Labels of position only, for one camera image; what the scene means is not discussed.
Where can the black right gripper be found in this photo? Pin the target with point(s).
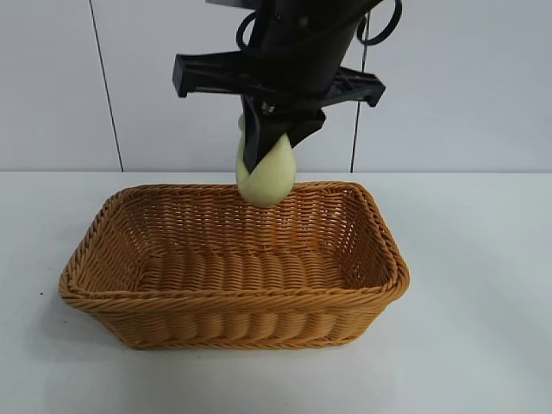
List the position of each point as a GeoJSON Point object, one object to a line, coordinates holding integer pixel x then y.
{"type": "Point", "coordinates": [306, 52]}

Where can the pale yellow egg yolk pastry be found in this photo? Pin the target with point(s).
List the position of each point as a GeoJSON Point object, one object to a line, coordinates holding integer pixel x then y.
{"type": "Point", "coordinates": [271, 181]}

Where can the brown woven wicker basket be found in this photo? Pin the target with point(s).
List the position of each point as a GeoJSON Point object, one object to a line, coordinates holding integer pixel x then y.
{"type": "Point", "coordinates": [233, 310]}

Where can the dark grey wrist camera box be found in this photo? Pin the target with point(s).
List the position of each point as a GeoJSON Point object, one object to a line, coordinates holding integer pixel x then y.
{"type": "Point", "coordinates": [233, 3]}

